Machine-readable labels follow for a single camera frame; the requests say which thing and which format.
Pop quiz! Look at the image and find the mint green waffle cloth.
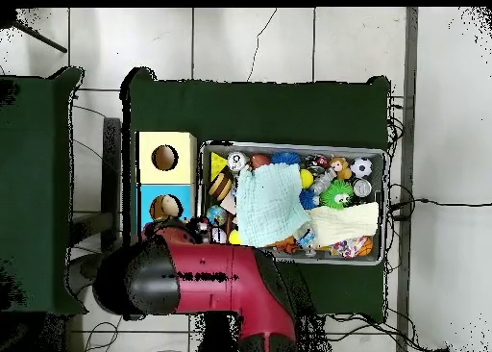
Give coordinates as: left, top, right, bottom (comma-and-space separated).
234, 163, 311, 249

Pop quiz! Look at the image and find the multicoloured dotted cloth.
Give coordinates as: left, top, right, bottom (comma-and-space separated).
331, 235, 365, 260

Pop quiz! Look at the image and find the wooden box with three holes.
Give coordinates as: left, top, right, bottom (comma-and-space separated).
135, 131, 198, 236

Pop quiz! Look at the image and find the shallow clear mesh bin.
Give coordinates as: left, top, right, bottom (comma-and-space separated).
196, 140, 388, 266

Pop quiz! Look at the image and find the wooden burger toy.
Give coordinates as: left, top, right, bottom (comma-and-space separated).
208, 172, 234, 203

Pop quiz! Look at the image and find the silver drink can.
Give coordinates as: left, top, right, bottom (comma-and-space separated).
226, 151, 250, 173

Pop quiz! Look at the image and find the yellow cheese wedge toy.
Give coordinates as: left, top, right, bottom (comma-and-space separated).
209, 151, 229, 183

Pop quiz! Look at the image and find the globe print ball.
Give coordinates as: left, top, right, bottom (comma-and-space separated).
206, 204, 229, 228

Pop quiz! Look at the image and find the blue spiky ball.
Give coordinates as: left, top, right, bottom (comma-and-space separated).
269, 151, 302, 167

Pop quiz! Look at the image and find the dark green tablecloth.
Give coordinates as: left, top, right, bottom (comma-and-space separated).
120, 66, 392, 324

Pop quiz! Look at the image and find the green spiky toy with eyes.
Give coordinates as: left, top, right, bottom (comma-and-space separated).
318, 178, 355, 211

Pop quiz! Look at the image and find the brown bear plush toy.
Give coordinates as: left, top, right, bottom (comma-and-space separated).
329, 156, 354, 181

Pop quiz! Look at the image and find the cream waffle cloth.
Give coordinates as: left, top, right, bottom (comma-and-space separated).
307, 201, 381, 248

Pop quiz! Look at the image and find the small soccer ball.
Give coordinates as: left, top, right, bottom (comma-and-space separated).
350, 157, 374, 179

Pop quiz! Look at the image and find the black stand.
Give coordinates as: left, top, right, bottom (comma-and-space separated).
68, 116, 123, 253

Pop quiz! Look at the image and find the neighbouring green covered table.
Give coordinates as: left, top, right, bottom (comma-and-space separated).
0, 66, 88, 317

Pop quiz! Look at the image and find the thin black rod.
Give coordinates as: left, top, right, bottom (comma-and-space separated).
11, 18, 69, 55

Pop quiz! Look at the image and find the black cable on floor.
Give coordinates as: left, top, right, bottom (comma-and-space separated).
387, 197, 492, 221

